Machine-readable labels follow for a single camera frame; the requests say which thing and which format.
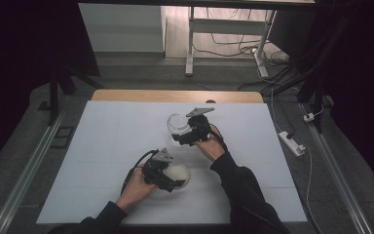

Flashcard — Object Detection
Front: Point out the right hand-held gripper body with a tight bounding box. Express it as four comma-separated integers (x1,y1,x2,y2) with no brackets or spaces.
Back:
185,106,215,146

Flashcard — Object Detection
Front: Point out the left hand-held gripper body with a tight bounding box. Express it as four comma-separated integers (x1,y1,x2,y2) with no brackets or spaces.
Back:
141,147,176,194

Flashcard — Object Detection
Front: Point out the cream round jar lid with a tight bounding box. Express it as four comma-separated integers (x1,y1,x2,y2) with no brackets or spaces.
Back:
163,163,191,191

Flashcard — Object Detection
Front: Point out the clear glass jar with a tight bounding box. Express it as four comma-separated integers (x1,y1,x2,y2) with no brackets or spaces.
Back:
166,111,195,139

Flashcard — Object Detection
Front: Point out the person's right hand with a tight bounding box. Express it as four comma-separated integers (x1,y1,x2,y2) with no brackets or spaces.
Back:
192,126,226,163

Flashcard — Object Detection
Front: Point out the person's left hand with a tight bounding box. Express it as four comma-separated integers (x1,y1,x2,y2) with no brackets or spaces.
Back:
115,167,159,213

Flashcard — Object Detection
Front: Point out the white table mat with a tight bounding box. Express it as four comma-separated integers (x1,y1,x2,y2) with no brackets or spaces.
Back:
36,99,308,226

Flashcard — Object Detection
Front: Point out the wooden table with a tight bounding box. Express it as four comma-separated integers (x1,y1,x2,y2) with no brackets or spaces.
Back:
91,89,265,104

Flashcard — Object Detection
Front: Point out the white power strip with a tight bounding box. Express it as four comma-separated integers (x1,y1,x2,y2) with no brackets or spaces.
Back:
278,130,307,158

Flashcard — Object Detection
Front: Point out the black metal stand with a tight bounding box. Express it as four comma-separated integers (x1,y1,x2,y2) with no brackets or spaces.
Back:
46,62,105,127
262,13,355,135

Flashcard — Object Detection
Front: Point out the white cabinet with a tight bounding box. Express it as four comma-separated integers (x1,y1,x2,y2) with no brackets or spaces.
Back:
78,3,167,54

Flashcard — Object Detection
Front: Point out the black curtain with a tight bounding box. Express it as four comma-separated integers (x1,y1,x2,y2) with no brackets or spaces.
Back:
315,0,374,200
0,0,100,180

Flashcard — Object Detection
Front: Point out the left hand-held gripper black cable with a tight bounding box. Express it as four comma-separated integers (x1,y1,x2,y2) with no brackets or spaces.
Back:
120,148,161,196

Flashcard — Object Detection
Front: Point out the hand-held gripper black cable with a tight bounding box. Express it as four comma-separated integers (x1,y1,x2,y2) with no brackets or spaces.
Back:
120,148,161,196
208,123,229,152

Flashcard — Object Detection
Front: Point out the right hand-held gripper black cable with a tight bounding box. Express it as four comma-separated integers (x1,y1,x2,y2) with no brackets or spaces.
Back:
208,123,229,152

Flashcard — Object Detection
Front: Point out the tangle of black floor cables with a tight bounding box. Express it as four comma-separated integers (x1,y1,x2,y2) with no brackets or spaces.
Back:
193,8,290,67

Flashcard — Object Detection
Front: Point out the black rectangular floor frame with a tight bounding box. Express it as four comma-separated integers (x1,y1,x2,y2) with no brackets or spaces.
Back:
51,125,76,150

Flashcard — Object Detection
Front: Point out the white metal desk frame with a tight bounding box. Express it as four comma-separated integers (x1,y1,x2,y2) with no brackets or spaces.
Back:
184,6,279,79

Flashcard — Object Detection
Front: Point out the thin white cable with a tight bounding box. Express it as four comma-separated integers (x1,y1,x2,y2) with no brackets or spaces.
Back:
304,144,315,211

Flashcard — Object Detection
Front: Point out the aluminium floor rail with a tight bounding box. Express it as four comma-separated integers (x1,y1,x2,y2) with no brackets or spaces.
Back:
0,106,68,234
299,102,373,234

